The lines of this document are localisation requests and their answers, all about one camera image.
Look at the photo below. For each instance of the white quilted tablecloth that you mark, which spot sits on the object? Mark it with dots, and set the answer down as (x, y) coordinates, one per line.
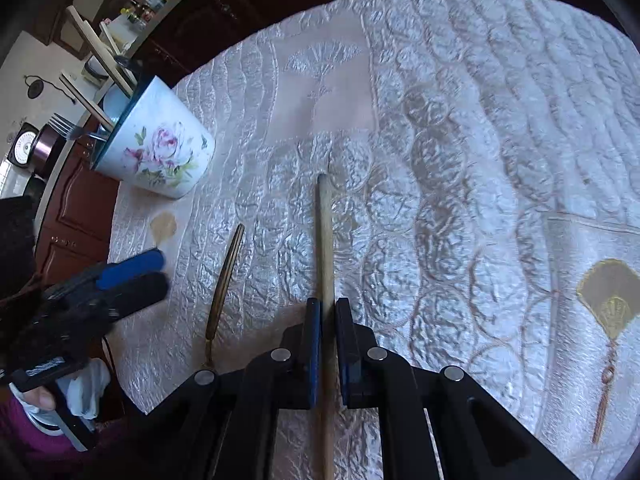
(450, 210)

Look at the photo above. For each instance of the gold metal spoon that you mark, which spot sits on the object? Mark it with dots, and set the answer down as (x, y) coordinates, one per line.
(225, 285)

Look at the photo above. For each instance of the purple cooking pot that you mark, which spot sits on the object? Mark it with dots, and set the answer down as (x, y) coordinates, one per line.
(46, 147)

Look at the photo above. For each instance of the person's left forearm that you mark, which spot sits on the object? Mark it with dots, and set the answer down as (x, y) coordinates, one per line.
(20, 440)

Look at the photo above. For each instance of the cluster of condiment bottles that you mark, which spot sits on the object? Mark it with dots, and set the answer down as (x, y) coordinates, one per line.
(150, 2)

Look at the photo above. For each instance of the round wooden stick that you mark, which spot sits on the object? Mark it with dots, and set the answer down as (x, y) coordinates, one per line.
(325, 240)

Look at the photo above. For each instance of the white floral cup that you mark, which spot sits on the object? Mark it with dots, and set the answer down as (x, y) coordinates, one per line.
(165, 160)

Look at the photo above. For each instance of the grey metal spoon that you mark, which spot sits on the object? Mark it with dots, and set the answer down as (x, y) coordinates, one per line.
(127, 63)

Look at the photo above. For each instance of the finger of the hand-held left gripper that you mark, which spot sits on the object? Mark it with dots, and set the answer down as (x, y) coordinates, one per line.
(135, 265)
(145, 290)

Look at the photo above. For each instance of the person's left hand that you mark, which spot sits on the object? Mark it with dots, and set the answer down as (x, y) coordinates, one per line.
(42, 400)

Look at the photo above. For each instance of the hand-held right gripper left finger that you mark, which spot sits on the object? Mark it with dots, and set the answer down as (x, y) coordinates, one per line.
(314, 360)

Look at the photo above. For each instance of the silver fork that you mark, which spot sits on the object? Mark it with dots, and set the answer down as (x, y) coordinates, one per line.
(65, 127)

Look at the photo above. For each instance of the white kitchen scale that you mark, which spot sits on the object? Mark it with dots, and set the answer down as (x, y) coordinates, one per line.
(22, 147)

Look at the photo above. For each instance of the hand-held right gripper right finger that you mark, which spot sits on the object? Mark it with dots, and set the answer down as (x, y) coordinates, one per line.
(344, 360)

